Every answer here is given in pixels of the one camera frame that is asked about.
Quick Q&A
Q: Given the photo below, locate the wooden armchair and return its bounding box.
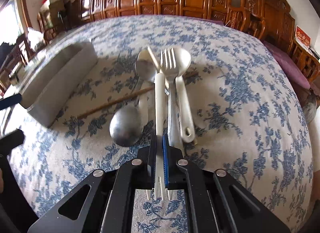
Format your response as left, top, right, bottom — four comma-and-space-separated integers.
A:
224, 6, 266, 41

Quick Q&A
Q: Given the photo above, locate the wooden side chair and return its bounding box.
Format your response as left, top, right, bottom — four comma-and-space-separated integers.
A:
290, 40, 320, 86

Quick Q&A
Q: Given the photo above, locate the white plastic bag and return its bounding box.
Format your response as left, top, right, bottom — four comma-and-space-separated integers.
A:
27, 27, 46, 48

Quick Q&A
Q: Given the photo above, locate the white plastic spoon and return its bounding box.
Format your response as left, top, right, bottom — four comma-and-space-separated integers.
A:
172, 47, 196, 144

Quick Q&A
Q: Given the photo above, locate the dark wooden chair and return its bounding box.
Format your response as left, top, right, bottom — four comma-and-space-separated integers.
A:
0, 34, 34, 93

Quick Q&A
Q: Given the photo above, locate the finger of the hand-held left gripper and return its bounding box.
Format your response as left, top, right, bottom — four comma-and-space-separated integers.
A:
0, 93, 23, 111
0, 129, 25, 159

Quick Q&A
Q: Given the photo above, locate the metal fork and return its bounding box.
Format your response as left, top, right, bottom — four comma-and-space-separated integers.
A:
160, 48, 180, 148

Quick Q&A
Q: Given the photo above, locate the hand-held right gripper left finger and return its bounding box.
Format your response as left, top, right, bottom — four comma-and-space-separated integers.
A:
27, 134, 157, 233

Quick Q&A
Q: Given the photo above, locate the purple sheet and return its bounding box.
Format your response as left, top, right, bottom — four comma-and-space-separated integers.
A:
261, 40, 313, 91

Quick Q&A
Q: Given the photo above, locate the carved wooden bench back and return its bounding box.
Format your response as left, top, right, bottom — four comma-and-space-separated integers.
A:
240, 0, 296, 53

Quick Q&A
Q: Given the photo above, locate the red printed box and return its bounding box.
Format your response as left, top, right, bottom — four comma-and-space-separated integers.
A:
294, 25, 312, 51

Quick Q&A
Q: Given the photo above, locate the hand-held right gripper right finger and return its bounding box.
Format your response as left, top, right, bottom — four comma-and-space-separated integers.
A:
162, 134, 292, 233

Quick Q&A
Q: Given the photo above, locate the wooden chopstick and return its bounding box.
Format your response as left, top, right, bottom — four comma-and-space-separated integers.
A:
77, 86, 154, 119

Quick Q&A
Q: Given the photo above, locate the metal spoon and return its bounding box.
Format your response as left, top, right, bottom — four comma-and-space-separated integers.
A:
135, 50, 158, 106
109, 83, 154, 147

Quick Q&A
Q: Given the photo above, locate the blue floral cloth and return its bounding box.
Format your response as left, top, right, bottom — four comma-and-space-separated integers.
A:
0, 15, 315, 233

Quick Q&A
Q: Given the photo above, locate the white plastic fork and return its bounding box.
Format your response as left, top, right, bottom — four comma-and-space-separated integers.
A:
146, 73, 173, 201

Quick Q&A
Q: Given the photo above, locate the grey rectangular utensil container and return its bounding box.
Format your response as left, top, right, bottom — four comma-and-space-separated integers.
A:
21, 39, 98, 127

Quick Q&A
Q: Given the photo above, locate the white chopstick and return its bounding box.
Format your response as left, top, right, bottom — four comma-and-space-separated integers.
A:
147, 46, 162, 74

